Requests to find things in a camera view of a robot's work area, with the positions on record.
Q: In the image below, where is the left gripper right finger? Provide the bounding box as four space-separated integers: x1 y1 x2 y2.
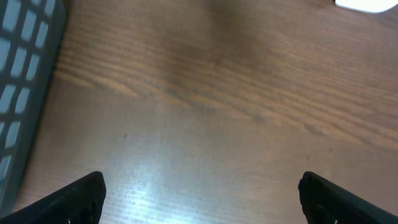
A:
298 171 397 224

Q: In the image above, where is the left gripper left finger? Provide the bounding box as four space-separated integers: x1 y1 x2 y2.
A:
1 171 106 224

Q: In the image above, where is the grey plastic mesh basket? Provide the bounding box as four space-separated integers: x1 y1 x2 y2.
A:
1 0 68 217

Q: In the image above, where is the white barcode scanner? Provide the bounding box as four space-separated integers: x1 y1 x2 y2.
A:
335 0 397 14

